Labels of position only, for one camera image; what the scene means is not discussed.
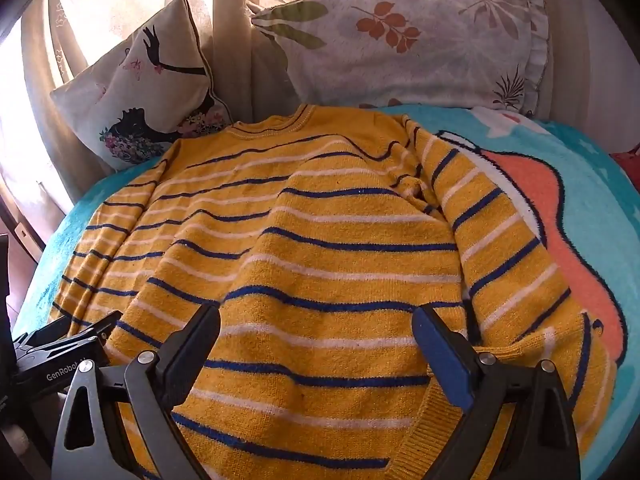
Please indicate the silhouette print cushion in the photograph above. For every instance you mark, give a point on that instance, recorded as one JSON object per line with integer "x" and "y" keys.
{"x": 125, "y": 90}

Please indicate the cream embroidered curtain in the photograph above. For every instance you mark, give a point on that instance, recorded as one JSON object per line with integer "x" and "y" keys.
{"x": 225, "y": 10}

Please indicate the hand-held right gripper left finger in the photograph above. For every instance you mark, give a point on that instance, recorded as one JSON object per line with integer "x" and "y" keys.
{"x": 192, "y": 355}

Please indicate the yellow striped sweater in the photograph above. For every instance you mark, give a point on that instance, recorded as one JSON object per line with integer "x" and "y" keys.
{"x": 325, "y": 240}

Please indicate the teal star printed blanket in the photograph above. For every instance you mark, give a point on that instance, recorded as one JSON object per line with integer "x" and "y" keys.
{"x": 590, "y": 200}

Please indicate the red cloth item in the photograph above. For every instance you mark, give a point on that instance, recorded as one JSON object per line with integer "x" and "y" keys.
{"x": 631, "y": 165}

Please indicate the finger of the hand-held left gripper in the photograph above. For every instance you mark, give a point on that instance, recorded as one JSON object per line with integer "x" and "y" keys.
{"x": 75, "y": 330}

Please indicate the leaf print frilled pillow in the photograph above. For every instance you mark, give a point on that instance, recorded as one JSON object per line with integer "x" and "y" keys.
{"x": 400, "y": 60}

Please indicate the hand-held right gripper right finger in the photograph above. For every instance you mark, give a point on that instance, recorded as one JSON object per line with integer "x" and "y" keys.
{"x": 445, "y": 360}

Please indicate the white wall fixture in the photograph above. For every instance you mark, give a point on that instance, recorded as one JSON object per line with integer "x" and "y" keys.
{"x": 22, "y": 234}

